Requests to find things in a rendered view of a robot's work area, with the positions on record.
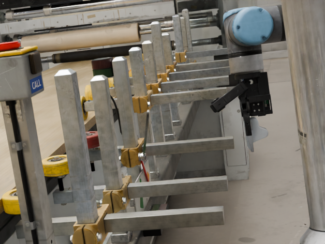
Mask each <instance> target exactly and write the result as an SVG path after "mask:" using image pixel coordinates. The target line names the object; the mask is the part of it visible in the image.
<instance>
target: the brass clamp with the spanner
mask: <svg viewBox="0 0 325 244"><path fill-rule="evenodd" d="M143 144H144V138H139V140H138V145H137V147H133V148H124V146H123V147H122V149H121V156H119V161H121V162H122V164H123V166H125V167H128V168H131V167H132V168H133V167H135V166H136V165H141V161H139V158H138V153H141V152H143V151H142V146H143Z"/></svg>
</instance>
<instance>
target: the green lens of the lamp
mask: <svg viewBox="0 0 325 244"><path fill-rule="evenodd" d="M92 71H93V77H94V76H98V75H104V76H106V77H110V76H114V73H113V68H109V69H103V70H92Z"/></svg>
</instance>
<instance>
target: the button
mask: <svg viewBox="0 0 325 244"><path fill-rule="evenodd" d="M20 46H21V44H20V43H19V42H18V41H14V42H6V43H0V51H6V50H12V49H18V48H19V47H20Z"/></svg>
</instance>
